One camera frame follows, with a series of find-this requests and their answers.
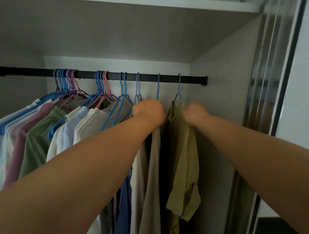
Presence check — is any person's left hand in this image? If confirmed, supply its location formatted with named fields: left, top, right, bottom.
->
left=132, top=99, right=166, bottom=133

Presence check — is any person's right hand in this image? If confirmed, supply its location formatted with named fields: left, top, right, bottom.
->
left=181, top=101, right=213, bottom=128

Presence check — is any white wardrobe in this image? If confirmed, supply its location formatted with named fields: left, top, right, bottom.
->
left=0, top=0, right=266, bottom=234

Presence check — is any row of clothes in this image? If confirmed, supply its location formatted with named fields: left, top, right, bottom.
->
left=0, top=95, right=133, bottom=234

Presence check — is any row of coloured plastic hangers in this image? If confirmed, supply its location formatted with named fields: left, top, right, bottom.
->
left=0, top=68, right=183, bottom=140

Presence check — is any person's left forearm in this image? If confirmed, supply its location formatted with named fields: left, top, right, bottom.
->
left=0, top=115, right=160, bottom=234

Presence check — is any person's right forearm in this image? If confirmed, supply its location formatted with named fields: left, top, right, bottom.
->
left=194, top=115, right=309, bottom=234

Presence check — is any white wardrobe shelf board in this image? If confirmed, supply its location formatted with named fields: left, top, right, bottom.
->
left=0, top=0, right=265, bottom=64

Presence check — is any black closet rod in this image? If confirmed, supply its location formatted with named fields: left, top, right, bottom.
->
left=0, top=66, right=209, bottom=86

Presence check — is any white sliding door silver frame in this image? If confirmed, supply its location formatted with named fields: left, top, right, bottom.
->
left=224, top=0, right=309, bottom=234

